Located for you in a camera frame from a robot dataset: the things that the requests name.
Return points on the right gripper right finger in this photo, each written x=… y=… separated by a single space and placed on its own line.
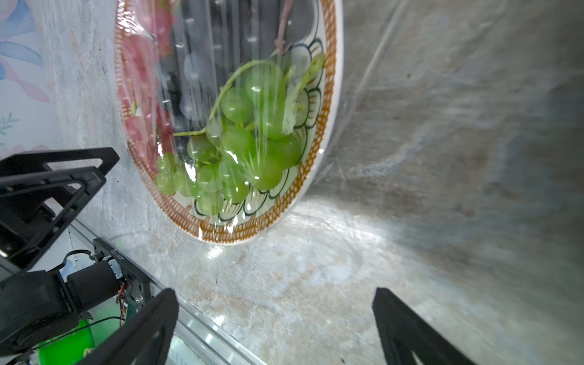
x=405 y=337

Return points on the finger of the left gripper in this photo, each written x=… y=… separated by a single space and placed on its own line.
x=37 y=207
x=35 y=165

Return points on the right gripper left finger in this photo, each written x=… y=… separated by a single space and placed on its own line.
x=145 y=338

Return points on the round plate with grapes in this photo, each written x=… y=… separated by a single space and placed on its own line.
x=228 y=118

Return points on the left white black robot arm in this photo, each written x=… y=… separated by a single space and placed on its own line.
x=37 y=306

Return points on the mixed colour grapes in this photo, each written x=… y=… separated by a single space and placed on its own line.
x=228 y=127

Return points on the aluminium mounting rail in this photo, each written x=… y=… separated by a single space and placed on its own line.
x=197 y=339

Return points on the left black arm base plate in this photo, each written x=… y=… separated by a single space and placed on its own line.
x=123 y=278

